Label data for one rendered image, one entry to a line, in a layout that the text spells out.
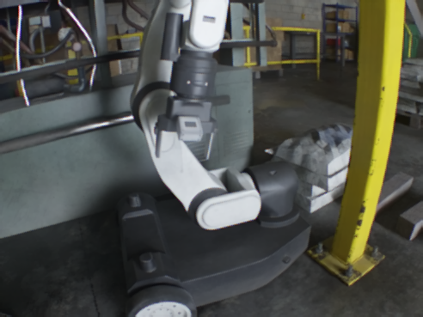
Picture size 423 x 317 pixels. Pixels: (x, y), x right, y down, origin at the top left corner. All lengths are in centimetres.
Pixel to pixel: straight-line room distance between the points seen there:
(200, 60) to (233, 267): 58
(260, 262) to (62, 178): 97
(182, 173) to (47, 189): 80
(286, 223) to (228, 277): 29
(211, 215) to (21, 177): 92
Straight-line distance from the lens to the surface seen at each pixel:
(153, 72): 74
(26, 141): 128
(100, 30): 137
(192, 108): 57
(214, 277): 86
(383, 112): 87
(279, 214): 102
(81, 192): 146
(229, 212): 89
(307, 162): 143
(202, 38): 53
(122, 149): 141
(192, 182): 85
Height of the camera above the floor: 79
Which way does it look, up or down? 24 degrees down
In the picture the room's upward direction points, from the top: 3 degrees counter-clockwise
